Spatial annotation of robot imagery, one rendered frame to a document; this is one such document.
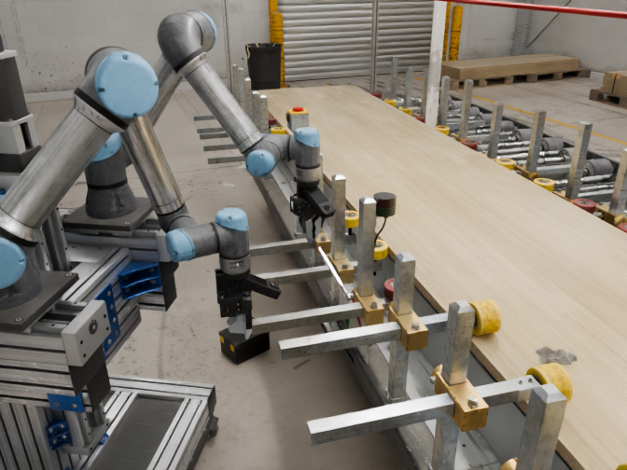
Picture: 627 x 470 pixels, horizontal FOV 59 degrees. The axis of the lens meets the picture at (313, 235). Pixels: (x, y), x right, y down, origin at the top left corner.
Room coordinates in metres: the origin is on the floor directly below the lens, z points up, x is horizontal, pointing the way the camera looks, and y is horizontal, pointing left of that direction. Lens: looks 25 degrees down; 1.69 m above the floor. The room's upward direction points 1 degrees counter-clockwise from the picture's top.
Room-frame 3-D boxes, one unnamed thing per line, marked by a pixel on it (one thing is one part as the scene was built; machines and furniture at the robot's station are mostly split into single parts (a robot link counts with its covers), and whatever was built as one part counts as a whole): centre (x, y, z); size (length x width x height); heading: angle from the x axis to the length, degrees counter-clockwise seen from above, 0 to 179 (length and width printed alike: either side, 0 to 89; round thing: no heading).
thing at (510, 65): (9.51, -3.24, 0.23); 2.41 x 0.77 x 0.17; 112
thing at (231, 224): (1.21, 0.20, 1.12); 0.09 x 0.08 x 0.11; 119
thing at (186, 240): (1.18, 0.29, 1.12); 0.11 x 0.11 x 0.08; 29
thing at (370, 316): (1.32, -0.15, 0.85); 0.13 x 0.06 x 0.05; 15
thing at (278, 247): (1.77, 0.06, 0.81); 0.43 x 0.03 x 0.04; 105
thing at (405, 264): (1.10, -0.21, 0.88); 0.03 x 0.03 x 0.48; 15
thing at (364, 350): (1.37, -0.11, 0.75); 0.26 x 0.01 x 0.10; 15
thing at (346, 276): (1.56, -0.08, 0.84); 0.13 x 0.06 x 0.05; 15
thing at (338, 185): (1.58, -0.08, 0.90); 0.03 x 0.03 x 0.48; 15
